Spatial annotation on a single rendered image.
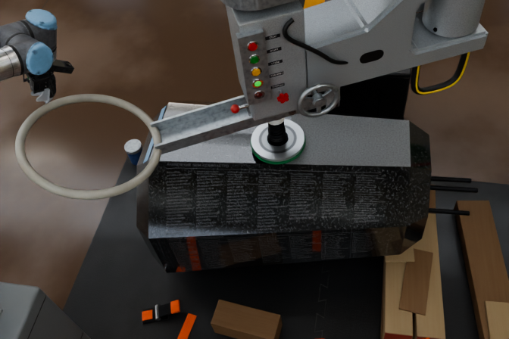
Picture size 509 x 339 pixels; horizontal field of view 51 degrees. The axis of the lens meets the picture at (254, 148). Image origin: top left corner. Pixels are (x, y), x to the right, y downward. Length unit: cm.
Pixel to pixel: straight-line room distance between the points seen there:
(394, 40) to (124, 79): 239
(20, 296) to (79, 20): 286
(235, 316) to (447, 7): 157
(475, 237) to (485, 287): 26
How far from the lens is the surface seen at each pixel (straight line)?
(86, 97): 210
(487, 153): 326
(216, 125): 196
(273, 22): 158
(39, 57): 166
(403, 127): 222
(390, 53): 186
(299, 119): 223
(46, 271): 309
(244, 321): 252
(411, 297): 248
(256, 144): 211
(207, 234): 221
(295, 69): 172
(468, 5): 190
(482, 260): 277
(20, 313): 200
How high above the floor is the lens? 248
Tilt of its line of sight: 51 degrees down
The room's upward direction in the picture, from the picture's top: 10 degrees counter-clockwise
